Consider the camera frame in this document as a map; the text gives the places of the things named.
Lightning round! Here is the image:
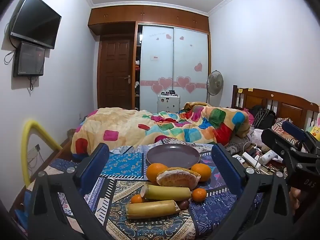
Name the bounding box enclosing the purple plate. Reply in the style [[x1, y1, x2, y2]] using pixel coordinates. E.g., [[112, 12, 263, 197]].
[[146, 144, 201, 170]]

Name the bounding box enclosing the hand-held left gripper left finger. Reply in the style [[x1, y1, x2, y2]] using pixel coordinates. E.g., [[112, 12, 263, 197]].
[[27, 142, 118, 240]]

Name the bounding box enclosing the standing electric fan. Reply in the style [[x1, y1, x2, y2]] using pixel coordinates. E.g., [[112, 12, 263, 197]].
[[206, 70, 224, 104]]

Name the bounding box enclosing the smooth yellow sugarcane piece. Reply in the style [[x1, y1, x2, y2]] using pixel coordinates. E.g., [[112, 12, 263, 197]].
[[140, 184, 192, 201]]

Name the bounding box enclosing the white appliance box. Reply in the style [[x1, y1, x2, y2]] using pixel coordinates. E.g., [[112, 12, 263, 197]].
[[157, 94, 180, 113]]

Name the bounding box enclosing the wooden wardrobe with sliding doors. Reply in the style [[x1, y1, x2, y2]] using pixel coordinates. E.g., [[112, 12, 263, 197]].
[[88, 5, 210, 111]]

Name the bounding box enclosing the black wall television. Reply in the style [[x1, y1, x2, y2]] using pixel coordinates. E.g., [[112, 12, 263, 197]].
[[9, 0, 62, 50]]

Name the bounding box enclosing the person's right hand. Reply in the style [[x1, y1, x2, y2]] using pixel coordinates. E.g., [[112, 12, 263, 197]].
[[289, 186, 304, 217]]

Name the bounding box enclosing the small black wall monitor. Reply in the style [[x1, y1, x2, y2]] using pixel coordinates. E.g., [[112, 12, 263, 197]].
[[13, 41, 46, 77]]

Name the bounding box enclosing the wooden bed headboard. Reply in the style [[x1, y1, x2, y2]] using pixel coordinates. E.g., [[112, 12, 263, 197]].
[[231, 85, 320, 132]]

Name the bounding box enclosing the rough-ended yellow sugarcane piece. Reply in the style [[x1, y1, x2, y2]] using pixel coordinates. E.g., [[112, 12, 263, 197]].
[[125, 200, 181, 218]]

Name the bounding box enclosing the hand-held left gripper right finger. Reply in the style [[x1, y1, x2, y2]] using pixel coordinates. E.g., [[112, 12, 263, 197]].
[[211, 143, 294, 240]]

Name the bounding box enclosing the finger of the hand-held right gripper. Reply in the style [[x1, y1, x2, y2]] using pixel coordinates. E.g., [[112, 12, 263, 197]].
[[261, 128, 320, 174], [281, 120, 320, 155]]

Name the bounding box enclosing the black wall cable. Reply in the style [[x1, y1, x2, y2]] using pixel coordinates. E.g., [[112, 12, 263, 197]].
[[4, 49, 16, 65]]

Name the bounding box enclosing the brown wooden door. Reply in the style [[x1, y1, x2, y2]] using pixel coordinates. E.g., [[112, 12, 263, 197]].
[[97, 36, 134, 109]]

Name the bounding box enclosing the large orange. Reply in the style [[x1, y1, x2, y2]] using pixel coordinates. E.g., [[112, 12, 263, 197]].
[[146, 163, 169, 182], [191, 163, 212, 182]]

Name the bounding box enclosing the colourful checked blanket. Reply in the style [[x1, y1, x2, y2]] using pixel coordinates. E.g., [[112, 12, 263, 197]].
[[70, 102, 250, 155]]

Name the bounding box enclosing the white plastic bottle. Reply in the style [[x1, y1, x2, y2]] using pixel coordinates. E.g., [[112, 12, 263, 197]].
[[259, 150, 275, 166]]

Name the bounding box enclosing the black backpack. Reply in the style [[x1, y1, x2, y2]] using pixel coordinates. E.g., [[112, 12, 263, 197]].
[[251, 105, 276, 130]]

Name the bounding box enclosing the yellow foam tube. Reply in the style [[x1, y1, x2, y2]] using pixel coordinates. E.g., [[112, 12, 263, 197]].
[[21, 120, 63, 189]]

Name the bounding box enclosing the white charger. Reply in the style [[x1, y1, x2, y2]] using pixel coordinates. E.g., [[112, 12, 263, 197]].
[[232, 155, 247, 166]]

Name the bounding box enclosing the white pink patterned pillow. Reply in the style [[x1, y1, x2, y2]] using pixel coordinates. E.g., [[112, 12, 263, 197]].
[[250, 129, 263, 145]]

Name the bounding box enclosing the yellow plush toy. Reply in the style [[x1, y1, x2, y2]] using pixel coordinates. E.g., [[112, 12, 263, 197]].
[[306, 125, 320, 141]]

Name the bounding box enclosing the blue patchwork bed sheet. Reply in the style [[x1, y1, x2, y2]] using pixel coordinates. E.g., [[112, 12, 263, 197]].
[[15, 142, 275, 240]]

